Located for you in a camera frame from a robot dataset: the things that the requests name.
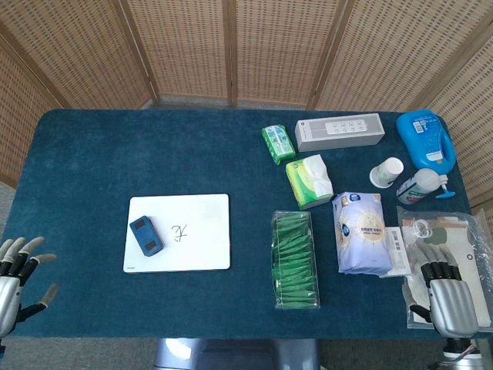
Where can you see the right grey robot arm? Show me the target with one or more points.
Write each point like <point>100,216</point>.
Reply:
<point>458,347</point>

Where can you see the white barcode label card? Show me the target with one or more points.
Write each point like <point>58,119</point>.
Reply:
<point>398,246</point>

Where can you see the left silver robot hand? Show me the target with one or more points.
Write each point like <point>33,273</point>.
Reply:
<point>7,297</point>

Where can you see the dark blue table cloth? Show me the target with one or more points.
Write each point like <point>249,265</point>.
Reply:
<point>115,154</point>

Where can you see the wooden rattan folding screen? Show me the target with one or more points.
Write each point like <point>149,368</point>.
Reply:
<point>192,46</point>

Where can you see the blue board eraser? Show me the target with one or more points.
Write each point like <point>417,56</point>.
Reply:
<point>146,236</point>

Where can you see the white pump dispenser bottle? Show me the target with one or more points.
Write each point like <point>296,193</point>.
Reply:
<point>414,189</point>

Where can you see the clear box of green sachets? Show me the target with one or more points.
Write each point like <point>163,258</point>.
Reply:
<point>294,262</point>

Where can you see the white paper cup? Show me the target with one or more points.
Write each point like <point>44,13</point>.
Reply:
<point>385,172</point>

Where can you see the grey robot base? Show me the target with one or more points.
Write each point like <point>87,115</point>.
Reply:
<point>231,354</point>

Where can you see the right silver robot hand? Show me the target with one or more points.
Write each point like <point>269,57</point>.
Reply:
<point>450,304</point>

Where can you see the white drawing board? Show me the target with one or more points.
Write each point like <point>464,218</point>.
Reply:
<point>200,239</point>

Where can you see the clear plastic zip bag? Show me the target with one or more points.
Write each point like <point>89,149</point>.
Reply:
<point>468,246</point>

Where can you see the white blue refill pouch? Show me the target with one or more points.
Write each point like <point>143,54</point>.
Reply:
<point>362,235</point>

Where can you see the grey power strip box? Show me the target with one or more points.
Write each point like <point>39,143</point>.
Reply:
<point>339,133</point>

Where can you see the green wet wipes pack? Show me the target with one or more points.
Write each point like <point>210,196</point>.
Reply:
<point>278,143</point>

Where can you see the blue detergent bottle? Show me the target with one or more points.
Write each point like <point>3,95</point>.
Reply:
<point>423,135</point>

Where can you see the green facial tissue pack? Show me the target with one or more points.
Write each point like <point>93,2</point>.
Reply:
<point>304,185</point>

